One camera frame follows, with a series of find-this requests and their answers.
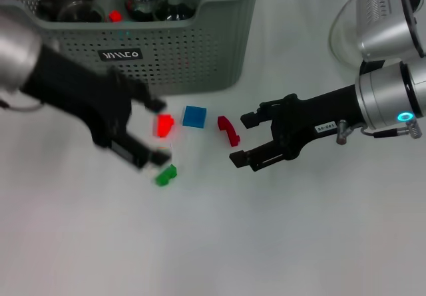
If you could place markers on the bright red slope brick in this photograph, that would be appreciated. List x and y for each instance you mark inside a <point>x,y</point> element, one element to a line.
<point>164,126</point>

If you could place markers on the blue square plate brick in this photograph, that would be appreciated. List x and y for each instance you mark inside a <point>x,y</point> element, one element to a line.
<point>194,116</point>

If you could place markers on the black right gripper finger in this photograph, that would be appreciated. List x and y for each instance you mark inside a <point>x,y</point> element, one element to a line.
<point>253,118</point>
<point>253,158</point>

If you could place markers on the green brick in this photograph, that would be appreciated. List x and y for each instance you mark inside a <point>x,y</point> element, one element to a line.
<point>164,177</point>

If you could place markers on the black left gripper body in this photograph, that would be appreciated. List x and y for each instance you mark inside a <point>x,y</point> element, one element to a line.
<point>76,93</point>

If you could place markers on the small red brick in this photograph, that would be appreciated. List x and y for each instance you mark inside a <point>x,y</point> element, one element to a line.
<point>115,16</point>

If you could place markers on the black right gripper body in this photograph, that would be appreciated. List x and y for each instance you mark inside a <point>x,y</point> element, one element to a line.
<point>313,119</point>

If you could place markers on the grey-green perforated storage bin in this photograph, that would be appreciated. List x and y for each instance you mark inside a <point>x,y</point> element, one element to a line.
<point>199,43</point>

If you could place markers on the dark red brick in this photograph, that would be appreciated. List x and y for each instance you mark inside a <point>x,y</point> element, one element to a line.
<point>228,128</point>

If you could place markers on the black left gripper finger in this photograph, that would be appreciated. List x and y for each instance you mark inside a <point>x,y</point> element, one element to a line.
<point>139,154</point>
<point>149,101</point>

